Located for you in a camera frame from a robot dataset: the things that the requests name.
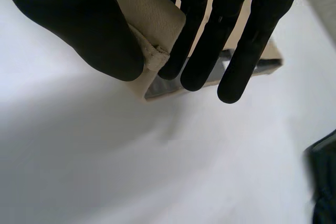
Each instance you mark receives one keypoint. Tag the beige shorts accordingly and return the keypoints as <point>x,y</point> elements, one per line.
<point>155,19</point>

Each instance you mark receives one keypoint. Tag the dark blue cloth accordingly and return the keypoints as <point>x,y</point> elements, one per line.
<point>324,179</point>

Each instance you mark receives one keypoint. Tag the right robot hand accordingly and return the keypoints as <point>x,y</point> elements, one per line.
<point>78,24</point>

